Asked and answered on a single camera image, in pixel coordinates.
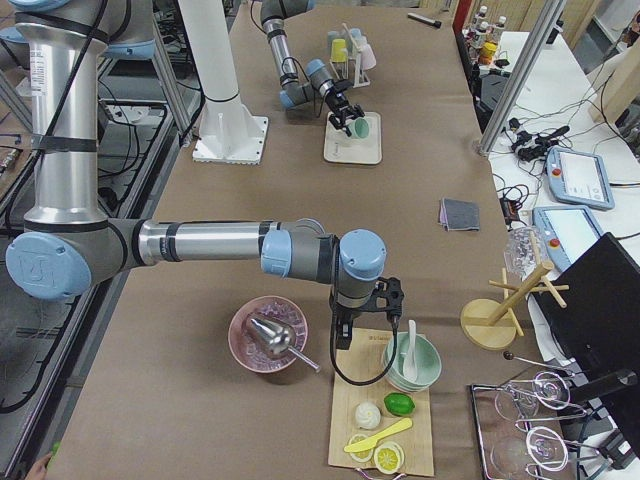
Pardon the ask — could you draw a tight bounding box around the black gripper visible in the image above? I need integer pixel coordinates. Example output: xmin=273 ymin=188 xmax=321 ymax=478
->
xmin=324 ymin=89 xmax=364 ymax=137
xmin=329 ymin=294 xmax=378 ymax=349

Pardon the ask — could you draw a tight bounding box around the green cup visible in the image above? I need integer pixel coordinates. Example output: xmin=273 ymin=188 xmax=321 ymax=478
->
xmin=349 ymin=117 xmax=370 ymax=139

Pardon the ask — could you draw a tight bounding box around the cream rabbit tray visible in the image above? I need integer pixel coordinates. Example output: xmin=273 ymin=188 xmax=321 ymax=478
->
xmin=323 ymin=111 xmax=382 ymax=165

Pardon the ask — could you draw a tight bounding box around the pink cup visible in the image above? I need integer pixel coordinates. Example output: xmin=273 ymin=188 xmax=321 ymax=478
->
xmin=360 ymin=43 xmax=377 ymax=71

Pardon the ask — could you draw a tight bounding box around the yellow cup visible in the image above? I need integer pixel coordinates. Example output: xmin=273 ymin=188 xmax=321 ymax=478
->
xmin=330 ymin=37 xmax=349 ymax=64

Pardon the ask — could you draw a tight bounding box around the grey cup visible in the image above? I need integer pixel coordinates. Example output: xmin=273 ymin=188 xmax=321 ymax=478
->
xmin=327 ymin=31 xmax=342 ymax=45

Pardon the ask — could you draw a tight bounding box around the metal scoop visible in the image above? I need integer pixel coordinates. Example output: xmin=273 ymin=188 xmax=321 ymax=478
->
xmin=245 ymin=313 xmax=321 ymax=373

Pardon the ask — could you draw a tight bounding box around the white ceramic spoon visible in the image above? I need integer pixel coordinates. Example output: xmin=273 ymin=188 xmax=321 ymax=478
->
xmin=402 ymin=319 xmax=418 ymax=382

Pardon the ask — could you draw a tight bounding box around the green bowl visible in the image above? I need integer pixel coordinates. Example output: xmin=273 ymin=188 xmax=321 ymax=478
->
xmin=381 ymin=332 xmax=443 ymax=394

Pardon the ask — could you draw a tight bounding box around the white steamed bun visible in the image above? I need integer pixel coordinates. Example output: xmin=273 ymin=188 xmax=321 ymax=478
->
xmin=354 ymin=401 xmax=382 ymax=430

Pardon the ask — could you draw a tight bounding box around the green lime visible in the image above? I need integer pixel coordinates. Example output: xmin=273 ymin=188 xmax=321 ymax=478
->
xmin=383 ymin=392 xmax=416 ymax=417

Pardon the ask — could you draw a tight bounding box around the pink bowl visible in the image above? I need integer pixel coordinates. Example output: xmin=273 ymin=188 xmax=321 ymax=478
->
xmin=228 ymin=296 xmax=308 ymax=373

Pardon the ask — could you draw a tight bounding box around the wooden cutting board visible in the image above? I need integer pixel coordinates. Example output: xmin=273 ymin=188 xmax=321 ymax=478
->
xmin=328 ymin=328 xmax=435 ymax=477

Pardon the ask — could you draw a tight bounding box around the yellow plastic knife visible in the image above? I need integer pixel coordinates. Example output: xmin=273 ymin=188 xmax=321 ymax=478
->
xmin=343 ymin=418 xmax=413 ymax=453

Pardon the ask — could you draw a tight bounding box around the lemon slice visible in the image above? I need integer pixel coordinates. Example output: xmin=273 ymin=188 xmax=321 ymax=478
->
xmin=373 ymin=441 xmax=405 ymax=475
xmin=347 ymin=433 xmax=374 ymax=464

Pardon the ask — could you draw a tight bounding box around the purple cloth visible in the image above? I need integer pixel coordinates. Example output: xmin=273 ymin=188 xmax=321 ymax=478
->
xmin=439 ymin=199 xmax=447 ymax=226

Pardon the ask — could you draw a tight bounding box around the wooden stand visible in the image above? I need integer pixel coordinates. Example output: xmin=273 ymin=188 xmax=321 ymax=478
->
xmin=460 ymin=231 xmax=570 ymax=351

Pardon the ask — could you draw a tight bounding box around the grey cloth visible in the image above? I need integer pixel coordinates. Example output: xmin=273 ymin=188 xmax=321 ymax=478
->
xmin=442 ymin=198 xmax=480 ymax=231

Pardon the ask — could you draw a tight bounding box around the clear glass mug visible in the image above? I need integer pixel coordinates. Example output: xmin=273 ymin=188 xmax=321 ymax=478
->
xmin=504 ymin=226 xmax=548 ymax=278

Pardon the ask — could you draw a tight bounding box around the metal wine glass rack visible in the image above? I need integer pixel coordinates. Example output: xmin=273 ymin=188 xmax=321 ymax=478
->
xmin=501 ymin=351 xmax=640 ymax=480

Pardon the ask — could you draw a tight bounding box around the blue teach pendant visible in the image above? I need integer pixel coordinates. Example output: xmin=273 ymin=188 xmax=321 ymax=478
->
xmin=546 ymin=146 xmax=615 ymax=211
xmin=532 ymin=205 xmax=604 ymax=272

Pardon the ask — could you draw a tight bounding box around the black computer monitor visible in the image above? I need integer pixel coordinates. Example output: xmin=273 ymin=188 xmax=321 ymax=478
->
xmin=534 ymin=233 xmax=639 ymax=453

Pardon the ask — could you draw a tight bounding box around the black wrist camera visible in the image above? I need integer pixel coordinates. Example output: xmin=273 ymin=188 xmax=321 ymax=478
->
xmin=333 ymin=79 xmax=353 ymax=93
xmin=369 ymin=277 xmax=404 ymax=318

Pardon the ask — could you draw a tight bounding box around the white wire cup rack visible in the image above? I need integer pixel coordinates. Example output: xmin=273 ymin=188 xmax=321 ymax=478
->
xmin=327 ymin=23 xmax=371 ymax=88

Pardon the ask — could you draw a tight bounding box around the black camera cable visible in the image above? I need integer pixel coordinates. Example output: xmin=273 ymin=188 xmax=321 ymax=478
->
xmin=279 ymin=55 xmax=326 ymax=121
xmin=327 ymin=234 xmax=401 ymax=387

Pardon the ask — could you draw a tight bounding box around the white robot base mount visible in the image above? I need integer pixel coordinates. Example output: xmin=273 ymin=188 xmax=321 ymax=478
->
xmin=179 ymin=0 xmax=268 ymax=165

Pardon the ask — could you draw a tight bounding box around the aluminium frame post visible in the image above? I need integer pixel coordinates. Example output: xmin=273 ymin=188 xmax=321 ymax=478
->
xmin=478 ymin=0 xmax=566 ymax=157

